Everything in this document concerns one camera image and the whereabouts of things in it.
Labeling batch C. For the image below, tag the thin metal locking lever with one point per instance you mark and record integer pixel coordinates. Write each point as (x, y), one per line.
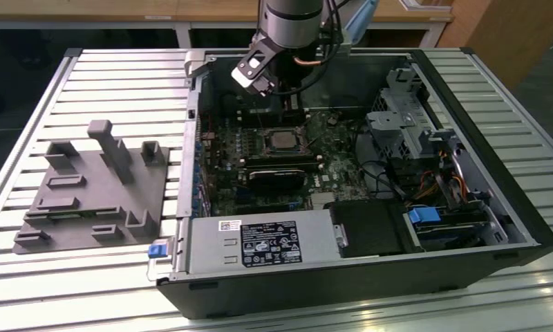
(259, 119)

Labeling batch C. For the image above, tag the silver CPU chip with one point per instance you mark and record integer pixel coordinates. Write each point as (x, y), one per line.
(284, 139)

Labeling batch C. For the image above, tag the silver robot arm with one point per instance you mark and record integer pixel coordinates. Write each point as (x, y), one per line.
(291, 24)

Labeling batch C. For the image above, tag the RAM slot black clips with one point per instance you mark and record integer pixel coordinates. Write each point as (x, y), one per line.
(281, 158)
(281, 165)

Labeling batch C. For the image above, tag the RAM slot white clips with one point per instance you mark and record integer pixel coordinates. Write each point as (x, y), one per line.
(281, 162)

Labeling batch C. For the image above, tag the round coin cell battery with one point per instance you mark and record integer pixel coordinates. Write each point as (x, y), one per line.
(332, 119)

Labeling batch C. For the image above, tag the perforated metal drive cage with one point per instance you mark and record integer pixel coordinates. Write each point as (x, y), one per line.
(401, 100)

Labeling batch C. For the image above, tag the green motherboard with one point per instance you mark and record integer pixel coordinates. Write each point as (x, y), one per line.
(345, 173)

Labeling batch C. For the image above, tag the black graphics card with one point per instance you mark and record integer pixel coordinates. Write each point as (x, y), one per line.
(276, 180)

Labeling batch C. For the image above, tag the black connector bundle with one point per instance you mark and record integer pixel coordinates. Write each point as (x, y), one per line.
(403, 169)

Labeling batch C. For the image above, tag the silver finned heatsink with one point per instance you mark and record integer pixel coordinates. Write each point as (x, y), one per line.
(323, 201)

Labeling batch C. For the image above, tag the black plastic shroud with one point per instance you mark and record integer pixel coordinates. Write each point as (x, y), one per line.
(373, 228)

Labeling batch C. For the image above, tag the wooden cabinet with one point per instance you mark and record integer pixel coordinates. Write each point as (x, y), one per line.
(512, 34)

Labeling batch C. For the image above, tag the hard disk in blue carrier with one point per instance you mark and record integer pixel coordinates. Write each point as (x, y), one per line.
(424, 216)

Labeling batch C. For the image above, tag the silver power supply unit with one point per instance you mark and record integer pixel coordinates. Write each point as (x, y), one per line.
(212, 249)

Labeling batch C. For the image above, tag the grey parts rack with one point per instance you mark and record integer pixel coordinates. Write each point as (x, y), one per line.
(96, 193)

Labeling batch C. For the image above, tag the blue case latch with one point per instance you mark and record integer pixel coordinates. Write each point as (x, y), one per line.
(157, 250)

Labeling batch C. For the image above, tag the black open PC case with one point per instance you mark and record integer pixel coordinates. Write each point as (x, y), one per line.
(304, 294)

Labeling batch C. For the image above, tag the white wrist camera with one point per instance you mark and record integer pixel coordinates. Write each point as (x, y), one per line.
(248, 74)

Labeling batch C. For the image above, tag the wooden desk white frame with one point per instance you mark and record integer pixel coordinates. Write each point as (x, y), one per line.
(120, 7)

